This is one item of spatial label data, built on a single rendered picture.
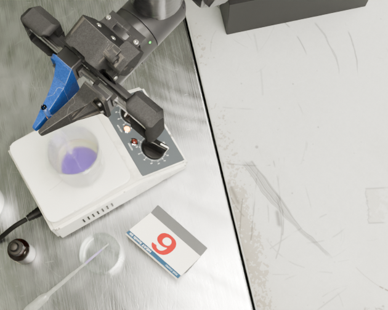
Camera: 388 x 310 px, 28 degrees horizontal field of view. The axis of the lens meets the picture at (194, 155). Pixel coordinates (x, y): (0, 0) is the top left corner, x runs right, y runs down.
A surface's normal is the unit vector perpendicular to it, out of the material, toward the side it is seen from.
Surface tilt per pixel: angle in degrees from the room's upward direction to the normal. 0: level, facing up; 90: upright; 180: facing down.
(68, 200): 0
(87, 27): 22
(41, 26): 0
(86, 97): 44
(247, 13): 90
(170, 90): 0
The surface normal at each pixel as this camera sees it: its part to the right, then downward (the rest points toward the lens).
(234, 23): 0.22, 0.94
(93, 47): -0.25, 0.04
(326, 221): 0.00, -0.25
